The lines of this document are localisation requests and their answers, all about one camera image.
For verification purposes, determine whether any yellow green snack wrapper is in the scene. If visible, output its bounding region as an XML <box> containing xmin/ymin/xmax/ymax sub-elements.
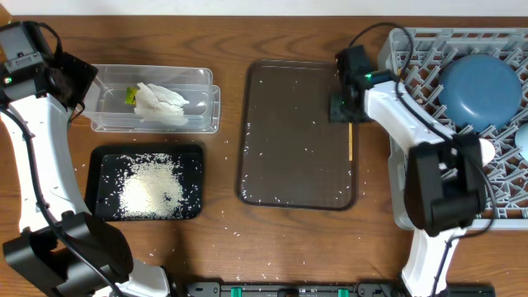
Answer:
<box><xmin>125</xmin><ymin>87</ymin><xmax>139</xmax><ymax>106</ymax></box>

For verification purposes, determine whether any clear plastic bin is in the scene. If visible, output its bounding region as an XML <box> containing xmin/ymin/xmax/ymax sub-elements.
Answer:
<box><xmin>82</xmin><ymin>64</ymin><xmax>220</xmax><ymax>134</ymax></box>

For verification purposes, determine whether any light blue bowl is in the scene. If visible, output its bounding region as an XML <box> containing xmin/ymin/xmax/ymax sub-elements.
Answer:
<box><xmin>515</xmin><ymin>123</ymin><xmax>528</xmax><ymax>160</ymax></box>

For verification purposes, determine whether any dark blue plate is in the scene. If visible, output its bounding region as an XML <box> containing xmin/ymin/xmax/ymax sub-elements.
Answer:
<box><xmin>439</xmin><ymin>54</ymin><xmax>522</xmax><ymax>132</ymax></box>

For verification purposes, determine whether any wooden chopstick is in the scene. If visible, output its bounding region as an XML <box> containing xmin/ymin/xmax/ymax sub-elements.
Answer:
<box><xmin>348</xmin><ymin>123</ymin><xmax>353</xmax><ymax>162</ymax></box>

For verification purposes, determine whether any cream white cup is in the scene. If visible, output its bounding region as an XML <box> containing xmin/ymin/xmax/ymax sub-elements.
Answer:
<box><xmin>479</xmin><ymin>138</ymin><xmax>496</xmax><ymax>167</ymax></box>

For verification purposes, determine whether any black waste tray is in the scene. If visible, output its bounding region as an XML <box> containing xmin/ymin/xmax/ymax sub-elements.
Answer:
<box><xmin>84</xmin><ymin>144</ymin><xmax>205</xmax><ymax>222</ymax></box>

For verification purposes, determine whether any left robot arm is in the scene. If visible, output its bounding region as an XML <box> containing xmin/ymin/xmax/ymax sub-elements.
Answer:
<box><xmin>1</xmin><ymin>52</ymin><xmax>171</xmax><ymax>296</ymax></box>

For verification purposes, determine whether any pile of white rice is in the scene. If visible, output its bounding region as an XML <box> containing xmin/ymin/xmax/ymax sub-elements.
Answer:
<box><xmin>101</xmin><ymin>153</ymin><xmax>202</xmax><ymax>219</ymax></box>

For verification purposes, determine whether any grey dishwasher rack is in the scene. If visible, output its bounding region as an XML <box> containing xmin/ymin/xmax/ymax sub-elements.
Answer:
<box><xmin>378</xmin><ymin>28</ymin><xmax>527</xmax><ymax>230</ymax></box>

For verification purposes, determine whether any dark brown serving tray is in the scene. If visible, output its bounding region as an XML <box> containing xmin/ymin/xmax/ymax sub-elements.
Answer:
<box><xmin>235</xmin><ymin>60</ymin><xmax>358</xmax><ymax>211</ymax></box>

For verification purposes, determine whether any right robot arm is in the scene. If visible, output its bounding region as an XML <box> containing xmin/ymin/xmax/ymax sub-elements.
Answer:
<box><xmin>330</xmin><ymin>70</ymin><xmax>487</xmax><ymax>296</ymax></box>

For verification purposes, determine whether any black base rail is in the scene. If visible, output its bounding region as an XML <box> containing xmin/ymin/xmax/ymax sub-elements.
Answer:
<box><xmin>181</xmin><ymin>280</ymin><xmax>496</xmax><ymax>297</ymax></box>

